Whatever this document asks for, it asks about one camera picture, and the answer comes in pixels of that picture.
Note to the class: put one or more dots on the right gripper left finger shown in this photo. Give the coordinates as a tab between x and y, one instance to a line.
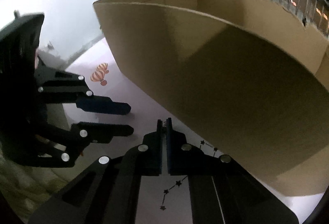
125	175

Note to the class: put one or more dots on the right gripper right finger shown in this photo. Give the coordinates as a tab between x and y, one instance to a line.
186	159

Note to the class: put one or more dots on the brown cardboard box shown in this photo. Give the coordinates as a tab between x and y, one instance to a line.
242	74

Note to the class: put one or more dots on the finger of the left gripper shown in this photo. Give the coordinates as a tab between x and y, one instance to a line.
72	89
79	137

